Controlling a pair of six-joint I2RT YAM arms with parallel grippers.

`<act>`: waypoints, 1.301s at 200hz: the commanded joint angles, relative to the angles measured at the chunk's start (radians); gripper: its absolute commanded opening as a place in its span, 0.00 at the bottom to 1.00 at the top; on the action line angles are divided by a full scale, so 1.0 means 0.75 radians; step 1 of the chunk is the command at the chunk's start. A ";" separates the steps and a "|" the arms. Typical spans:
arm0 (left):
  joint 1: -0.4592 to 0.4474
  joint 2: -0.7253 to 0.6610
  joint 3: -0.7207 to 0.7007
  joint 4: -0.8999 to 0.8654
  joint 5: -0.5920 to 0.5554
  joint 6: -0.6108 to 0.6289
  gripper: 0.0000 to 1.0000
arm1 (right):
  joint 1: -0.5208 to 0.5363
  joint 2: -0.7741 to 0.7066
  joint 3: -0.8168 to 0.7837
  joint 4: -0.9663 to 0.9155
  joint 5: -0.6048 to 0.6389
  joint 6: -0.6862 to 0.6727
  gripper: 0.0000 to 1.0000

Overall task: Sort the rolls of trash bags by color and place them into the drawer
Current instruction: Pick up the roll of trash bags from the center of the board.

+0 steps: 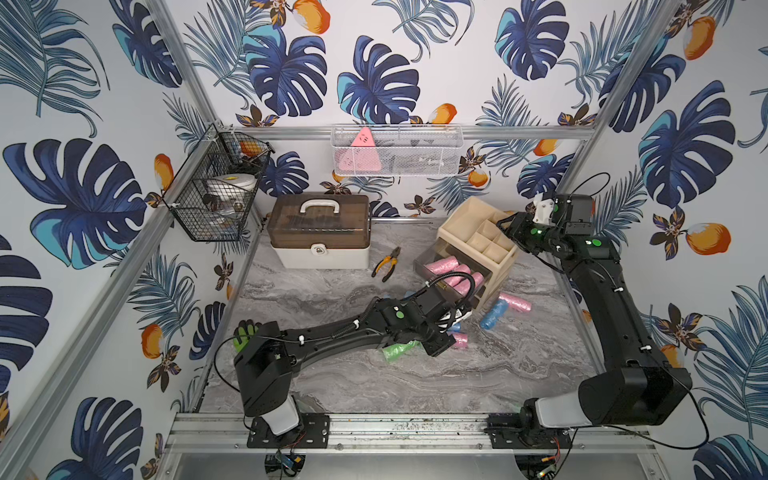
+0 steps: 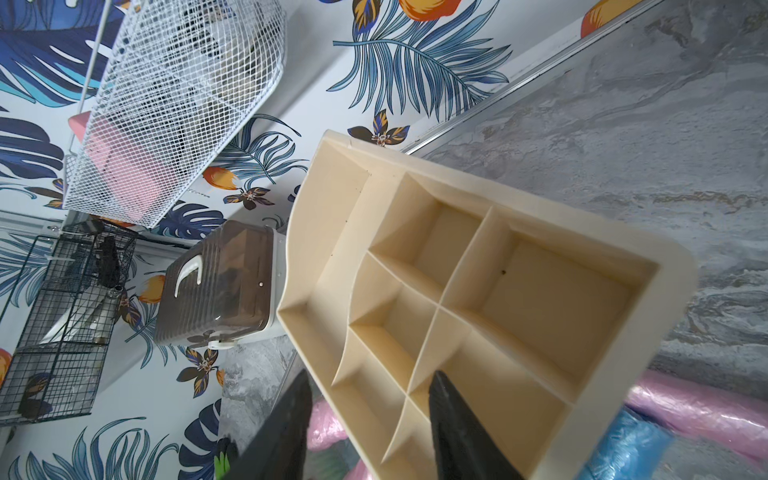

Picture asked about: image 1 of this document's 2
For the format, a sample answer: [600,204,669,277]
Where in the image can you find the green work glove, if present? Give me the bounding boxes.
[233,319,261,353]

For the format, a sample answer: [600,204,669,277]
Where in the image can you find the white tape roll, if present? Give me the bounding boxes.
[206,173,257,198]

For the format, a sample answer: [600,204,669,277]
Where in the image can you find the black wire basket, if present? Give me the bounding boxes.
[161,124,274,243]

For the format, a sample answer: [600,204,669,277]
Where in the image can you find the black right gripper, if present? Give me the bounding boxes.
[496,211,563,255]

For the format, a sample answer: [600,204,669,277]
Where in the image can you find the pink roll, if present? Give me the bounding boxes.
[451,264,472,279]
[455,272,485,296]
[451,332,469,350]
[425,256,460,275]
[499,292,532,313]

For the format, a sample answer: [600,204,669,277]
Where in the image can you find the yellow black pliers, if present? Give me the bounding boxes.
[371,246,401,282]

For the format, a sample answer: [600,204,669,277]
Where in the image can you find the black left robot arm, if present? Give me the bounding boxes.
[233,281,475,449]

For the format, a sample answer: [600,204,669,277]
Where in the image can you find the pink triangle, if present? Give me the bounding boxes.
[336,127,382,174]

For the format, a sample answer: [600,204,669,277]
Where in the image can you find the green roll lower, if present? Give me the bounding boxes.
[382,340,421,362]

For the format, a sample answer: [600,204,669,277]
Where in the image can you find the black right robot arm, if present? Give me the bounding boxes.
[496,194,692,433]

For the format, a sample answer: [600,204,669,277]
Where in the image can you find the brown lidded storage box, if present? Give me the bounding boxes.
[267,193,371,270]

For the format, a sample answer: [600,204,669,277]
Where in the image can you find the beige drawer organizer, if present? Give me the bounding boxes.
[414,197,519,309]

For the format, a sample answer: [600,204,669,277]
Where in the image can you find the clear wall tray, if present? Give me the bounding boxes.
[330,124,465,178]

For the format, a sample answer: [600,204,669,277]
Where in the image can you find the clear top drawer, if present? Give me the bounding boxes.
[414,252,492,308]

